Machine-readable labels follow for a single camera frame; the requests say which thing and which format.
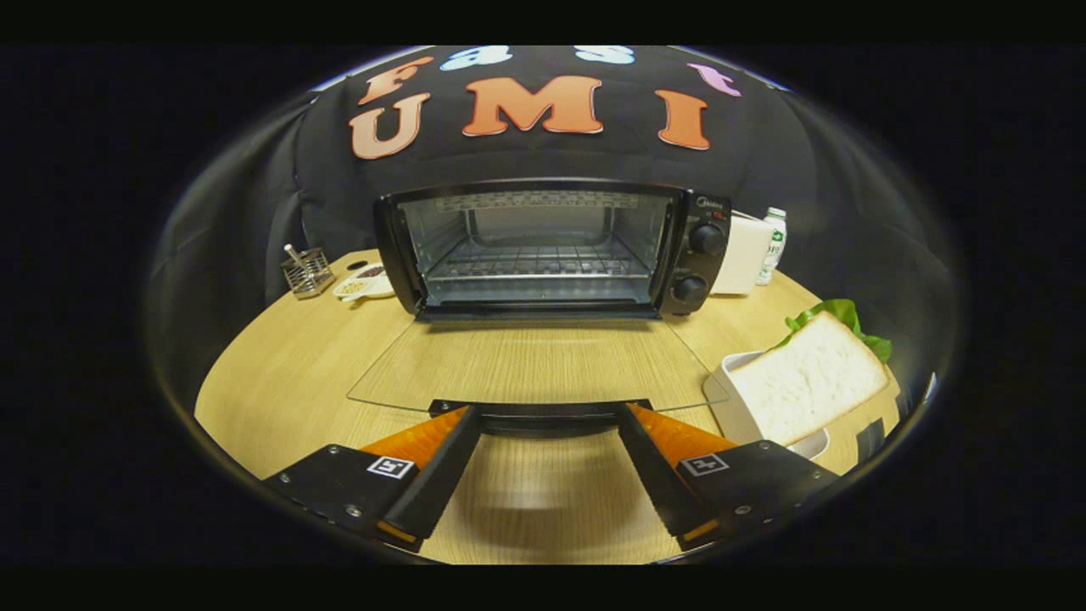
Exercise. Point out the white bottle green label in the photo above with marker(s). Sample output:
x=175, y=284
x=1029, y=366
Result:
x=774, y=250

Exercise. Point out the white rectangular tray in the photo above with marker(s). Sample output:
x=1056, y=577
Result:
x=721, y=399

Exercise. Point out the white pop-up toaster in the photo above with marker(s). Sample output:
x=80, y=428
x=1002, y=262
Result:
x=742, y=255

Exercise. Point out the black toaster oven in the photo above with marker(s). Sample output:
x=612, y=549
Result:
x=704, y=280

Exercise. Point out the sandwich with lettuce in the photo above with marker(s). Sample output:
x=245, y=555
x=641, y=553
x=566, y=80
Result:
x=806, y=382

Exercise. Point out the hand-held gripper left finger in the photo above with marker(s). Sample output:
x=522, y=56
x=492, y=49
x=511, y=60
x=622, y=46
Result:
x=441, y=484

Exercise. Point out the small white patterned dish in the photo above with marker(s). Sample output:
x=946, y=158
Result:
x=361, y=288

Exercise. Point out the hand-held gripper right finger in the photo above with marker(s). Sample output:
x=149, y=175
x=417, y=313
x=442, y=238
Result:
x=657, y=479

